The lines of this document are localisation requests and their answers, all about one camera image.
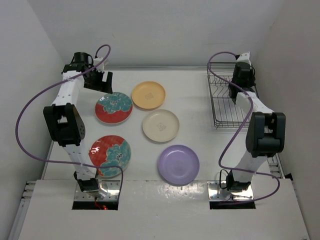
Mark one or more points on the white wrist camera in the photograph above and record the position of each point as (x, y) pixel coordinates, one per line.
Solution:
(243, 58)
(99, 64)

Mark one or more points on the red teal floral plate upper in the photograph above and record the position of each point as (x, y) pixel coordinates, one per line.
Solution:
(113, 108)

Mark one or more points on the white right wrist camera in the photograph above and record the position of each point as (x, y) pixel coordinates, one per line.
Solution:
(243, 58)

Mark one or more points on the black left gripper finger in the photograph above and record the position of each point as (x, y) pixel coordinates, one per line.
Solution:
(100, 88)
(108, 77)

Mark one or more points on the red teal floral plate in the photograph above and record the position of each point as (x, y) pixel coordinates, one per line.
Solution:
(113, 108)
(110, 150)

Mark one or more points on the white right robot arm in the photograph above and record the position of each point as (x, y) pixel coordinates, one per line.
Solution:
(266, 130)

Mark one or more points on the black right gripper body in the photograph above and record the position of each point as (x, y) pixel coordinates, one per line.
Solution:
(230, 85)

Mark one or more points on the cream plate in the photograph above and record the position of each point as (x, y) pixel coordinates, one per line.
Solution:
(161, 125)

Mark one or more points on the orange plate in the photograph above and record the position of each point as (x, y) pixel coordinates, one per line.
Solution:
(148, 95)

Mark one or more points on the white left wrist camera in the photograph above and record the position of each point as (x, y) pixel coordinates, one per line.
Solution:
(99, 64)

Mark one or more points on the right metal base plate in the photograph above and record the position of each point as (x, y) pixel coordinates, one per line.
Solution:
(217, 192)

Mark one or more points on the red teal floral plate lower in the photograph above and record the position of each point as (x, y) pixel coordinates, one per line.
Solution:
(110, 150)

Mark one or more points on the lavender plate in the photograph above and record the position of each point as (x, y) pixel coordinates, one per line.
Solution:
(178, 165)

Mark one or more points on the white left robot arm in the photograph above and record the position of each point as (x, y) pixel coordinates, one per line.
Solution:
(64, 122)

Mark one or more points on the grey wire dish rack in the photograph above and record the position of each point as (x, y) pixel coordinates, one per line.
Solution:
(226, 114)

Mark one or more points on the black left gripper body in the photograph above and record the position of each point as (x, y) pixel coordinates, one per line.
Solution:
(94, 76)

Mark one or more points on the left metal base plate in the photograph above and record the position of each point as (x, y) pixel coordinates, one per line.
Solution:
(108, 191)

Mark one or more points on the metal base plate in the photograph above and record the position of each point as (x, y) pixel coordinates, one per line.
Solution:
(217, 192)
(108, 191)

